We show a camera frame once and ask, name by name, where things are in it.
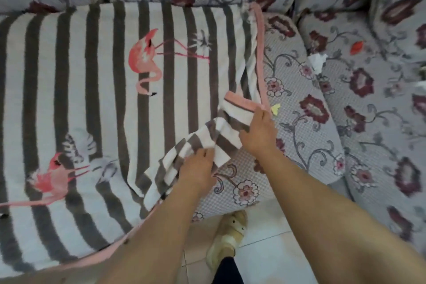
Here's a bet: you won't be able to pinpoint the person's left hand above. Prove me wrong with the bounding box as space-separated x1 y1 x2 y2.
177 148 217 195

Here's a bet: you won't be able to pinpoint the beige strap sandal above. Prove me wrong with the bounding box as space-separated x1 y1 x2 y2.
205 209 249 272

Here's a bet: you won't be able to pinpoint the dark navy trousers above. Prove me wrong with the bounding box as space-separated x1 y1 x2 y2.
211 256 245 284

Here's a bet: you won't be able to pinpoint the grey white striped flamingo blanket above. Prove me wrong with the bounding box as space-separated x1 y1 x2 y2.
0 0 280 276

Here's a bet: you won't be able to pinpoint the person's left forearm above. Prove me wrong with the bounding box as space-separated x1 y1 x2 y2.
96 183 213 284

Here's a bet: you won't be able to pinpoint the grey floral sofa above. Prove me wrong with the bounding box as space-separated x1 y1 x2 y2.
0 0 426 258

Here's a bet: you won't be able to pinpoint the person's right hand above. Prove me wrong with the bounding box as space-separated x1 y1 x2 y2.
238 107 280 158

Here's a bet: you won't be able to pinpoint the person's right forearm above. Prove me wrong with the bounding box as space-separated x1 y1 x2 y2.
262 147 426 284

